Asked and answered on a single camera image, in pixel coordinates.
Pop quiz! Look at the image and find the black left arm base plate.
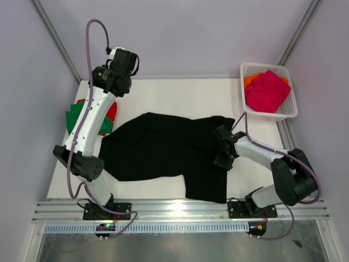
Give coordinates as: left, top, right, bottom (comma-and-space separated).
82, 200, 131, 221

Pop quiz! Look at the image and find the red t shirt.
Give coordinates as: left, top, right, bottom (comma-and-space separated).
76, 98, 118, 136

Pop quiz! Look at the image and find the aluminium front rail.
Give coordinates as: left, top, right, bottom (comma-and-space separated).
32, 199, 330, 223

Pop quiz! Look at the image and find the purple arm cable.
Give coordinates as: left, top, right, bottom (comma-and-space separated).
67, 19, 139, 241
231, 112, 322, 241

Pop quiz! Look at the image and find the green t shirt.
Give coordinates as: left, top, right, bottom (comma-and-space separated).
65, 103, 114, 137

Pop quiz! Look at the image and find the grey slotted cable duct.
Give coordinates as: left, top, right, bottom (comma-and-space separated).
43, 221, 250, 234

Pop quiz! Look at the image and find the white plastic basket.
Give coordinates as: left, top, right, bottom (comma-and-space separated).
240, 63, 298, 121

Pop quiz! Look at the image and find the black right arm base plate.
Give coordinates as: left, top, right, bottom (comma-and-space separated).
227, 198, 278, 219

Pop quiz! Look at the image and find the frame post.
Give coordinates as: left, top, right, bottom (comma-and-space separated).
278, 0, 323, 66
30, 0, 82, 84

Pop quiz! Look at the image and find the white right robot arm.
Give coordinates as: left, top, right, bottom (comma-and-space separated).
214, 126, 320, 217

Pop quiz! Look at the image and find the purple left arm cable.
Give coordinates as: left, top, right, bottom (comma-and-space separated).
67, 19, 139, 241

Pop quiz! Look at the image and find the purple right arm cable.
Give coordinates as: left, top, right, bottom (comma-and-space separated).
231, 112, 322, 241

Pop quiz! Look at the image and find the black t shirt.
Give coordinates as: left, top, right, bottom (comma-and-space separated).
98, 112, 235, 204

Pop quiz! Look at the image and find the pink t shirt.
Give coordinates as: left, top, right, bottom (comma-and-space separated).
244, 70, 291, 114

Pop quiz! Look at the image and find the right rear frame post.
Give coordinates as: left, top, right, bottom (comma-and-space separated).
278, 0, 323, 66

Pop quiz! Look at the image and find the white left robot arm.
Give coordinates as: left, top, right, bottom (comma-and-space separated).
53, 47, 140, 219

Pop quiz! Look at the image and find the orange t shirt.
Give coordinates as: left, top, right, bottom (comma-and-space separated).
244, 73, 289, 87

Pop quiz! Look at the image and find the left rear frame post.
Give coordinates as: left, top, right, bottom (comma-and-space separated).
30, 0, 82, 84

